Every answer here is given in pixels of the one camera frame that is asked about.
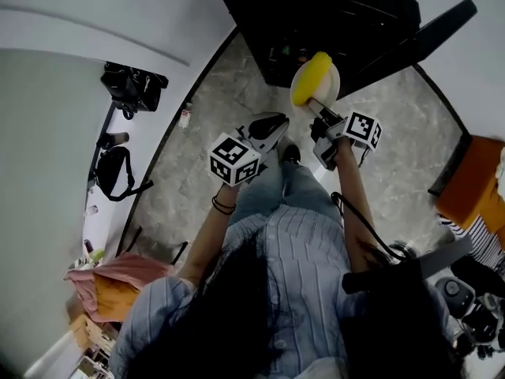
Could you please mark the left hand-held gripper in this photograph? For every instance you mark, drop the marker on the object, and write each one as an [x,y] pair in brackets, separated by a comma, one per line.
[233,160]

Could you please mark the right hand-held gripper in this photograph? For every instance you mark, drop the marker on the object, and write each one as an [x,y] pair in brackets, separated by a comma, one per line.
[361,128]

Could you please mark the white round plate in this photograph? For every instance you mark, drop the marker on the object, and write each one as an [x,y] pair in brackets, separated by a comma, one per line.
[329,87]

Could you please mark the black cabinet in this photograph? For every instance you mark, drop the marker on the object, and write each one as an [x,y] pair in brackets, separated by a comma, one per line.
[315,10]

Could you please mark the person's left forearm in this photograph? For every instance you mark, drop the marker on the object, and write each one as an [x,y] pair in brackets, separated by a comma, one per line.
[209,239]

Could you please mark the person's right forearm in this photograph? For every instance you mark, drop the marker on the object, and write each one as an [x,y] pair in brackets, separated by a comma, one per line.
[357,196]

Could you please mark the person's black shoe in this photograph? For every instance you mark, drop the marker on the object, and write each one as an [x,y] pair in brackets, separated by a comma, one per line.
[291,154]

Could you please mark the orange drink can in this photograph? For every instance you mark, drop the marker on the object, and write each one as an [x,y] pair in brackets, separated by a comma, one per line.
[303,55]

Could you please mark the green drink can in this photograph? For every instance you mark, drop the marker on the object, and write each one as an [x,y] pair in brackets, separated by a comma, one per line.
[285,49]

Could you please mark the person's blue jeans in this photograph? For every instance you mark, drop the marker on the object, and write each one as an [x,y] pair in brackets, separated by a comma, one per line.
[304,188]

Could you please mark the small white bottle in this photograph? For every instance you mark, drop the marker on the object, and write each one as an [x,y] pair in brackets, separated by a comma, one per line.
[184,118]

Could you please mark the person's blue striped shirt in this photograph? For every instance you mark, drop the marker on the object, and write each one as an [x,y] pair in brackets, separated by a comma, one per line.
[300,251]

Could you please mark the black leather backpack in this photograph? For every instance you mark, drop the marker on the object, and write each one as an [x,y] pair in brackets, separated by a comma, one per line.
[132,87]

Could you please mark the dark thermos bottle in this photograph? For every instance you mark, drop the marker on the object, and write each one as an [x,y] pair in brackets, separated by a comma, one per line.
[116,137]

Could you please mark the black stick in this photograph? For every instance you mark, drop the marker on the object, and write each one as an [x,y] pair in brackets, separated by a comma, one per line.
[132,240]
[180,253]

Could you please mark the black crossbody bag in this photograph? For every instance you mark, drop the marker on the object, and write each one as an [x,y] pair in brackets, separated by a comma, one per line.
[112,172]

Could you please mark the black flat panel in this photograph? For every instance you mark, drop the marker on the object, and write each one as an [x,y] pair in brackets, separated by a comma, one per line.
[446,257]

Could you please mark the pink cloth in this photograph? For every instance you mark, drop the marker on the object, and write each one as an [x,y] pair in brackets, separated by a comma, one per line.
[126,269]

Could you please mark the green bottle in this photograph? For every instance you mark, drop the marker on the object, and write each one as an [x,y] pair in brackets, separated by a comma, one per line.
[96,255]

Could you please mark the dark small bottle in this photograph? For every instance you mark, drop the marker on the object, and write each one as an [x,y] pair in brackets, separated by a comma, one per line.
[88,246]

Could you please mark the orange cloth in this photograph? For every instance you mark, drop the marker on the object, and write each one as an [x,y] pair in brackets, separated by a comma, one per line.
[112,296]

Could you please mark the grey round device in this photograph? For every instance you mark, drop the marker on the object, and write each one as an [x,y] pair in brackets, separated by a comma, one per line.
[453,292]

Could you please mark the cardboard box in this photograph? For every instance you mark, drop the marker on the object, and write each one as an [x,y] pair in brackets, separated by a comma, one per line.
[84,330]

